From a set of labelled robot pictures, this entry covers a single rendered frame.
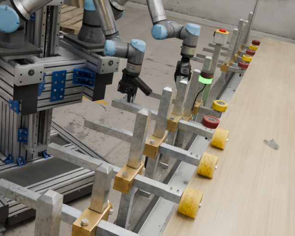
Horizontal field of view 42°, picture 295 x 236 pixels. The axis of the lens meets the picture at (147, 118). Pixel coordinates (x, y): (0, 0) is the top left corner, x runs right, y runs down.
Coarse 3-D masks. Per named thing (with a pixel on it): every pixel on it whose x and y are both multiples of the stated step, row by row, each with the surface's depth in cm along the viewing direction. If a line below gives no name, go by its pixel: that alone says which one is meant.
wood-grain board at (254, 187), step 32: (256, 64) 300; (288, 64) 320; (256, 96) 229; (288, 96) 241; (224, 128) 179; (256, 128) 186; (288, 128) 194; (224, 160) 152; (256, 160) 157; (288, 160) 162; (224, 192) 131; (256, 192) 135; (288, 192) 139; (192, 224) 113; (224, 224) 116; (256, 224) 119; (288, 224) 122
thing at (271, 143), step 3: (264, 141) 173; (267, 141) 172; (270, 141) 173; (273, 141) 173; (267, 144) 171; (270, 144) 171; (273, 144) 170; (276, 144) 172; (273, 147) 170; (276, 147) 169; (279, 147) 171
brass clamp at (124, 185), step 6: (126, 168) 121; (132, 168) 121; (138, 168) 122; (144, 168) 126; (120, 174) 117; (132, 174) 118; (114, 180) 117; (120, 180) 116; (126, 180) 115; (132, 180) 117; (114, 186) 118; (120, 186) 117; (126, 186) 116; (132, 186) 120; (126, 192) 117
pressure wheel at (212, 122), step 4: (204, 116) 186; (208, 116) 187; (212, 116) 188; (204, 120) 184; (208, 120) 183; (212, 120) 184; (216, 120) 184; (204, 124) 184; (208, 124) 182; (212, 124) 182; (216, 124) 182; (212, 128) 183
